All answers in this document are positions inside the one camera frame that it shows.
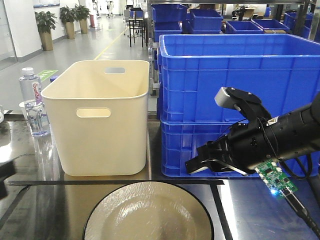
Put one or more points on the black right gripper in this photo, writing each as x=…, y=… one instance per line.
x=247, y=146

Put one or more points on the beige plate black rim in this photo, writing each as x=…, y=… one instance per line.
x=149, y=210

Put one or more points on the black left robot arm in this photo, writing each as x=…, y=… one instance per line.
x=7, y=169

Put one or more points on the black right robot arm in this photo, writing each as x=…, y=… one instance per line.
x=297, y=132

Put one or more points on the lower blue plastic crate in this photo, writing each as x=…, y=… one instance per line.
x=179, y=143

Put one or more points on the green circuit board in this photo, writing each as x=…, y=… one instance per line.
x=275, y=179

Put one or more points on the large blue plastic crate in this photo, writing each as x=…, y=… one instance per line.
x=283, y=70

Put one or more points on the cream plastic bin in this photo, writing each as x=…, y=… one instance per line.
x=98, y=111

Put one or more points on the white paper cup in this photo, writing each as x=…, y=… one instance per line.
x=22, y=106

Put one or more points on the potted plant far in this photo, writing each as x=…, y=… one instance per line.
x=81, y=15

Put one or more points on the potted plant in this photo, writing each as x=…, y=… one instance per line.
x=81, y=15
x=46, y=22
x=67, y=17

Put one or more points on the clear water bottle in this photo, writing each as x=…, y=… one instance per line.
x=31, y=88

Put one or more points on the potted plant middle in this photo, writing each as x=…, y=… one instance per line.
x=67, y=17

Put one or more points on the potted plant near left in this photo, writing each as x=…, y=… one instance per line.
x=46, y=22

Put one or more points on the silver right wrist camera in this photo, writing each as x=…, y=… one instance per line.
x=248, y=104

